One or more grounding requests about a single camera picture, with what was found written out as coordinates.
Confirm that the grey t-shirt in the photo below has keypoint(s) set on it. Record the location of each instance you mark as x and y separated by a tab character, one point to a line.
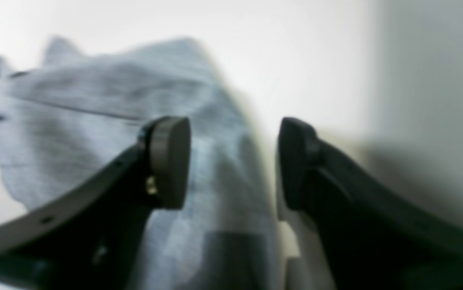
64	121

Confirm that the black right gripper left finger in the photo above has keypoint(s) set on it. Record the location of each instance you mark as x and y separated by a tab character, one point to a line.
88	239

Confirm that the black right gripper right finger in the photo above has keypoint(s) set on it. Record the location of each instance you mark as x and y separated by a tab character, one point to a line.
372	238

